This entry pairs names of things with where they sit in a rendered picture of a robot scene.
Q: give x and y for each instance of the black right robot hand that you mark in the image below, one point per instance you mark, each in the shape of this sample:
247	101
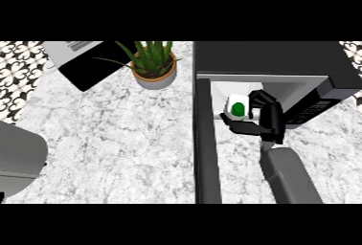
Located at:
272	118

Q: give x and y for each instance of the white milk carton green label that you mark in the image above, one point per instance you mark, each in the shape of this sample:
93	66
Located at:
236	107

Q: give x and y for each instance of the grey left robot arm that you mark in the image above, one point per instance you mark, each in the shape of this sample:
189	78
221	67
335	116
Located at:
18	159

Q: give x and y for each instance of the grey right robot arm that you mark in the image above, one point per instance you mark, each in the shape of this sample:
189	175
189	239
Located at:
288	176

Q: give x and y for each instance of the dark grey microwave door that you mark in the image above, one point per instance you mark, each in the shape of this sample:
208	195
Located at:
205	142

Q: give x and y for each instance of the black microwave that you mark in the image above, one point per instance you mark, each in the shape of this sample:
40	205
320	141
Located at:
286	65

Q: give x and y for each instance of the green plant in pot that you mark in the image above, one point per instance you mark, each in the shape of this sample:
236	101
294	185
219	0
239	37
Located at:
152	65

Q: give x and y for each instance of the grey and black flat appliance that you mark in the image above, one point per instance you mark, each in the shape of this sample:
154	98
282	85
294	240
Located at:
89	60

